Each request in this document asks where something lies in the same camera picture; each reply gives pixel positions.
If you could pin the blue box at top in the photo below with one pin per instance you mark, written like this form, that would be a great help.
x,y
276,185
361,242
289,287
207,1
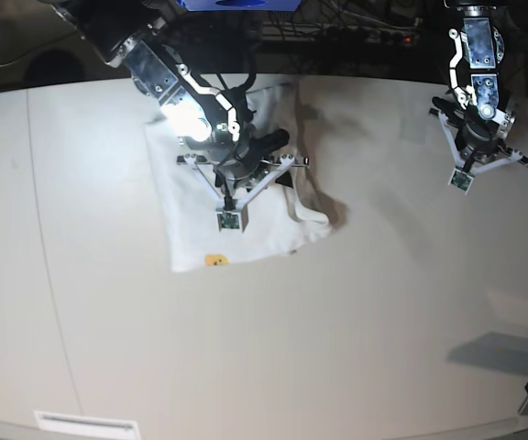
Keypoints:
x,y
240,5

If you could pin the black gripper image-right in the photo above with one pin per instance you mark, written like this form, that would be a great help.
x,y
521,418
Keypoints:
x,y
470,139

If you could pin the white label strip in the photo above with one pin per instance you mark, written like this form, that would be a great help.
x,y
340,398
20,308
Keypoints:
x,y
86,426

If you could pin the power strip with red light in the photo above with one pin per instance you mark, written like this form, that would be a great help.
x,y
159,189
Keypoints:
x,y
372,35

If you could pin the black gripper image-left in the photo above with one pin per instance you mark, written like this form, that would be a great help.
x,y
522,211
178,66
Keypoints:
x,y
244,160

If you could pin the white printed T-shirt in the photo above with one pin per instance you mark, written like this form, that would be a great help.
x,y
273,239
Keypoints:
x,y
281,219

